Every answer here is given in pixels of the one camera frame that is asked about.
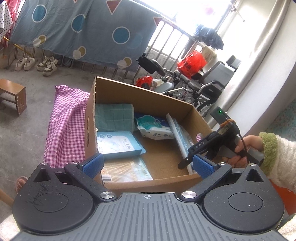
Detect green cream fleece sleeve forearm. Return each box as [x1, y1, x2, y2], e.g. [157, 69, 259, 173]
[259, 132, 296, 192]

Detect person's right hand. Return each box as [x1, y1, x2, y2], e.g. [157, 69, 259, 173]
[222, 135, 264, 168]

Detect pink checkered cloth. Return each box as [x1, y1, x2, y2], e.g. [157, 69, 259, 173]
[43, 85, 89, 168]

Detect blue face masks plastic pack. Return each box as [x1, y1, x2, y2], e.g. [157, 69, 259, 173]
[166, 113, 197, 175]

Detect blue white glove packet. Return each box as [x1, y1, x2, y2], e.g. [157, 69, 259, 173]
[96, 131, 146, 160]

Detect clear cotton pads bag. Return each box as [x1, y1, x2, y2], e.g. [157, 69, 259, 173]
[101, 157, 153, 183]

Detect green checkered folded towel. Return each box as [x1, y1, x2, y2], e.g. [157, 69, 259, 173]
[95, 103, 134, 133]

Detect grey black wheelchair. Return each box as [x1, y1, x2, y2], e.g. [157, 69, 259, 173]
[137, 54, 235, 117]

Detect brown cardboard box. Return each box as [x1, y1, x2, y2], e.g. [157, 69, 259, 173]
[84, 75, 214, 194]

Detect teal floral fabric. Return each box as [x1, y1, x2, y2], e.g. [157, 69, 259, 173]
[266, 100, 296, 141]

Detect teal white wet wipes pack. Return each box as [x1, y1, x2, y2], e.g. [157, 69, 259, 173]
[134, 113, 175, 140]

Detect red plastic bag on wheelchair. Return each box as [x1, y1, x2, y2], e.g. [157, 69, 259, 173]
[177, 50, 207, 78]

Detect beige hanging towel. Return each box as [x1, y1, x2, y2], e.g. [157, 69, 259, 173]
[201, 46, 217, 63]

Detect small red plastic bag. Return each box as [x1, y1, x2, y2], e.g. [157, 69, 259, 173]
[135, 75, 153, 88]

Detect small brown wooden stool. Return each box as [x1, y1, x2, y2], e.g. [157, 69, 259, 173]
[0, 79, 27, 116]

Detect metal balcony railing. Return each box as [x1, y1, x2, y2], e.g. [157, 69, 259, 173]
[1, 20, 202, 81]

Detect dark hanging clothes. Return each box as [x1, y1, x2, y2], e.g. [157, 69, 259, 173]
[194, 25, 224, 50]

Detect brown white sneaker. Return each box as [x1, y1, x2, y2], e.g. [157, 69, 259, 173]
[42, 59, 58, 76]
[36, 56, 54, 71]

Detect white sneaker far left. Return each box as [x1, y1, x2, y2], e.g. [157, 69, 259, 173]
[15, 58, 27, 71]

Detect blue bedsheet with circles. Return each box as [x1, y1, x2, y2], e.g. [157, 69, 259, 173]
[11, 0, 162, 72]

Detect polka dot cloth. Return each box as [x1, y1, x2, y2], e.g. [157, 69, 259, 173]
[0, 1, 13, 40]

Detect black camera module on gripper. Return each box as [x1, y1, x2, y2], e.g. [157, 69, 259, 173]
[210, 106, 231, 124]

